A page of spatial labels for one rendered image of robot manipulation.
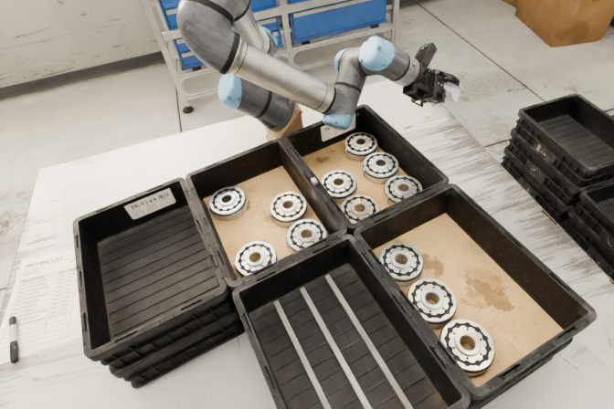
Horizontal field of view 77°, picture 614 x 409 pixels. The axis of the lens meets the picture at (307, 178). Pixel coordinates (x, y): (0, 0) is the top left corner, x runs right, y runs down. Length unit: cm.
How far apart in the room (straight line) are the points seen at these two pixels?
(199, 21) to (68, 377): 91
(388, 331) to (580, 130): 143
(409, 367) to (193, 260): 58
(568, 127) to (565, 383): 123
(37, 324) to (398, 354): 97
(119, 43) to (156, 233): 279
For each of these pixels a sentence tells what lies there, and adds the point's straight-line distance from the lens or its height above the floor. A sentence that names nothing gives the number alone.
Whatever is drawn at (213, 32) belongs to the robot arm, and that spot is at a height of 132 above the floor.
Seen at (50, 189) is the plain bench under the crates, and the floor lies 70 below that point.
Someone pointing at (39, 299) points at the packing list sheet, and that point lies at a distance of 140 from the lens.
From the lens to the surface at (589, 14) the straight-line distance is 373.
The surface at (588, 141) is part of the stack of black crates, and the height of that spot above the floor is 49.
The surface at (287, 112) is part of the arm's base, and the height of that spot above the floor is 90.
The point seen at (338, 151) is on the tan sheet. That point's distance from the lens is 124.
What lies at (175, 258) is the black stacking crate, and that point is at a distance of 109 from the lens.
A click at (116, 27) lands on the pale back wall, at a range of 374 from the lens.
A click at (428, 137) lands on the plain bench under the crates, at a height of 70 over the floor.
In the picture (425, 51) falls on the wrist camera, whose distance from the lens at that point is 114.
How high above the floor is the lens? 167
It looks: 47 degrees down
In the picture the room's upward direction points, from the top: 8 degrees counter-clockwise
